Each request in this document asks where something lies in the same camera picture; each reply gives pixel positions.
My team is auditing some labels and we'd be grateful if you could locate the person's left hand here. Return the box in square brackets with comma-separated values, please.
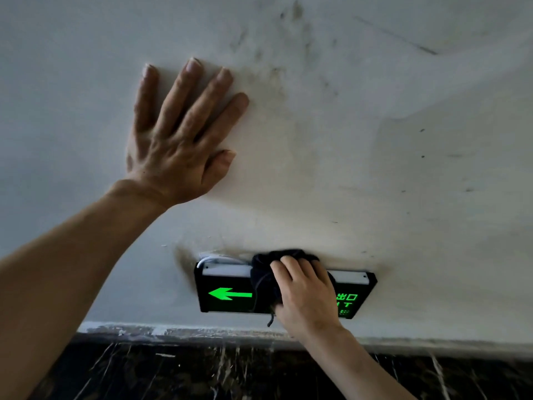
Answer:
[124, 57, 250, 207]

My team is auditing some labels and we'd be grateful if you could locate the green exit sign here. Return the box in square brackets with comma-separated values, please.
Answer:
[193, 261, 378, 320]

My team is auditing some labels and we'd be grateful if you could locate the person's right hand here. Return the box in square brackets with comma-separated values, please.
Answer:
[269, 256, 346, 342]

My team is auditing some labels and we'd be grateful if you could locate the person's left forearm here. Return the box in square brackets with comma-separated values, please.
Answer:
[0, 178, 172, 400]

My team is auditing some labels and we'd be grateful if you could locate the black marble baseboard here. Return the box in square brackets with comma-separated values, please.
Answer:
[24, 328, 533, 400]

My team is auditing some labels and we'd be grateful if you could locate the black cleaning cloth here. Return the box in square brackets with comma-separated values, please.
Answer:
[249, 248, 337, 328]

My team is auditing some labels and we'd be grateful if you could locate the white cable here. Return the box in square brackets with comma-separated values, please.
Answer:
[196, 254, 250, 269]

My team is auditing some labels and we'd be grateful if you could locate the person's right forearm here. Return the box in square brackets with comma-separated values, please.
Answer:
[298, 322, 417, 400]

